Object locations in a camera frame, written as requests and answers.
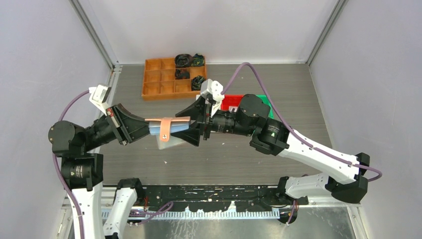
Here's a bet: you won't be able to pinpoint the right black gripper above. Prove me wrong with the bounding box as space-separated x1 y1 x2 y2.
171 95 255 146

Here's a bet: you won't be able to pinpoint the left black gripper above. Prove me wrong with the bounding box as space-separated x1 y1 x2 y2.
83 101 160 149

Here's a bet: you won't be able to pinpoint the tan leather card holder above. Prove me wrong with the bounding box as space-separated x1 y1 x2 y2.
145 117 191 150

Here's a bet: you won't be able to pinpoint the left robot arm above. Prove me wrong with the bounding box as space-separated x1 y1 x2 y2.
48 104 149 239

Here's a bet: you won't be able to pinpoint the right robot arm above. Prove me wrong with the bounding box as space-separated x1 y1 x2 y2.
174 94 370 205

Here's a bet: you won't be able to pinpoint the white cards in red bin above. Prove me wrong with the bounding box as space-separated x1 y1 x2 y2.
228 106 238 113

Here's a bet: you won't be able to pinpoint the black rolled belt lower right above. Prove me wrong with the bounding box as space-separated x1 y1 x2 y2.
191 75 206 91

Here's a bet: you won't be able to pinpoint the black rolled belt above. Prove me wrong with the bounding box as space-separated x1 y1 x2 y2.
191 75 206 91
175 68 190 80
191 53 206 67
174 54 193 68

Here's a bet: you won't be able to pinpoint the red bin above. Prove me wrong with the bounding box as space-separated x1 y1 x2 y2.
220 95 243 111

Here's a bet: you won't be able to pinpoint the black rolled belt middle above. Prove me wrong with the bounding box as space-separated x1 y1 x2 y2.
175 68 190 80

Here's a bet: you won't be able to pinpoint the orange compartment tray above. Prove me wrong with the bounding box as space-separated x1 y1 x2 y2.
141 57 208 101

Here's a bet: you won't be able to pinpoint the black rolled belt top right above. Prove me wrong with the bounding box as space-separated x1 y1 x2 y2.
191 53 206 67

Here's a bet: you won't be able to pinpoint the black rolled belt top left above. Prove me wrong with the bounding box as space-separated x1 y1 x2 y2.
174 54 193 68

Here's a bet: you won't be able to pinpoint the green bin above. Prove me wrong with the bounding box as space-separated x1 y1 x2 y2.
257 95 274 119

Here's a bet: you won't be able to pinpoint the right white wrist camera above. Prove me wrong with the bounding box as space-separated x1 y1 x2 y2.
200 79 224 117

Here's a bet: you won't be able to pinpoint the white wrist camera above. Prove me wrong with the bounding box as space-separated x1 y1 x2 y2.
200 79 224 117
89 84 111 115

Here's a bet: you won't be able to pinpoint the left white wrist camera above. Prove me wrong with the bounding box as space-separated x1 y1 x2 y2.
89 84 111 115

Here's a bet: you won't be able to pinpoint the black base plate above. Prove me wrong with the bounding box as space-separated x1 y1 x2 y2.
117 183 309 213

